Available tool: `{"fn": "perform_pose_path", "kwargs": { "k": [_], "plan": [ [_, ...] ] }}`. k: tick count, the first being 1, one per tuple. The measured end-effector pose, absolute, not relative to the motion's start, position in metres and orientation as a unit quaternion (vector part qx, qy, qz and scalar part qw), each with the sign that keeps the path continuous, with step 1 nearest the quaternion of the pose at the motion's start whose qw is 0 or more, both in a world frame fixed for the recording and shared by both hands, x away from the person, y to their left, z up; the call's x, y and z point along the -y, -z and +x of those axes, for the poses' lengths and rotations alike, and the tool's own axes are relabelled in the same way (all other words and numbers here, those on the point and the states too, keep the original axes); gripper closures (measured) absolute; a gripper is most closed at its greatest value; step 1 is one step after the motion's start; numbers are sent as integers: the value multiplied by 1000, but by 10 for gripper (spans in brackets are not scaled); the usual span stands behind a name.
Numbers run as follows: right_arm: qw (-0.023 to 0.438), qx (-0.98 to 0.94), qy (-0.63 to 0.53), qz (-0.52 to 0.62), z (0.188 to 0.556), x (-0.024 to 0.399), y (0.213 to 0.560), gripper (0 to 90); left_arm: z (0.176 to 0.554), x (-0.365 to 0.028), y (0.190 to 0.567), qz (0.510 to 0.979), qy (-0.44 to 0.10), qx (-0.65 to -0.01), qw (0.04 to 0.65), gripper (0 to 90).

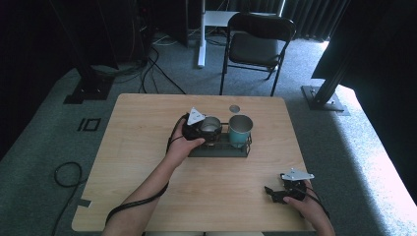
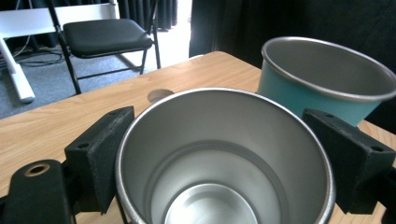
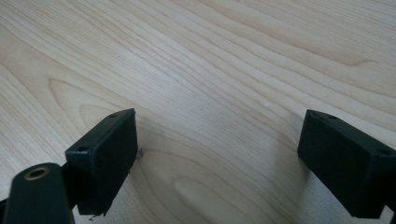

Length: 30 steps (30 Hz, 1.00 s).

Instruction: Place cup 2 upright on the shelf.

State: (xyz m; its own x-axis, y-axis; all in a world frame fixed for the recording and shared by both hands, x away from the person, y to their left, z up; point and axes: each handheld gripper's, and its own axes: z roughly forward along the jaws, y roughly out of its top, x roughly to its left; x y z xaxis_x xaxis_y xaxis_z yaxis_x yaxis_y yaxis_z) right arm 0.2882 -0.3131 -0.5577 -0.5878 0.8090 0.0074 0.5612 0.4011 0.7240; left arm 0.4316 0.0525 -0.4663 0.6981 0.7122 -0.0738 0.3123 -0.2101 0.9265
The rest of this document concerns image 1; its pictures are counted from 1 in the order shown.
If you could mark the brown metal cup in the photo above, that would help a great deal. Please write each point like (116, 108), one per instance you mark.
(210, 126)

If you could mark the teal metal cup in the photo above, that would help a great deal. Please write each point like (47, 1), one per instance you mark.
(240, 131)

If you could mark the black folding chair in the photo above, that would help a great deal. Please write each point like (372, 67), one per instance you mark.
(254, 49)

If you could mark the person's left hand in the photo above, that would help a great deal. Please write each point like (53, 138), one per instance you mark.
(183, 146)

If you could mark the grey tape piece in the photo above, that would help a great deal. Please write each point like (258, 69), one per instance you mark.
(84, 203)

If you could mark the person's right hand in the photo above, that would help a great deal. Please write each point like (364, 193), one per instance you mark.
(306, 206)

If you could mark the black beam stand metal base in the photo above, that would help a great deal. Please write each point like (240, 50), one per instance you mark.
(324, 98)

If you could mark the black stand with flat base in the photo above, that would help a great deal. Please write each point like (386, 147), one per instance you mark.
(88, 88)

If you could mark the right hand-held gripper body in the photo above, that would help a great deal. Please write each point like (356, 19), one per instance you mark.
(295, 187)

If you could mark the grey round table grommet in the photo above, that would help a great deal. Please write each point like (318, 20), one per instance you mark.
(234, 108)

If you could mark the dark curtain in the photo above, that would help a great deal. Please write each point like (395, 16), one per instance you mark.
(311, 18)

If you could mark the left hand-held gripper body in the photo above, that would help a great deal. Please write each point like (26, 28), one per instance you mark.
(193, 126)

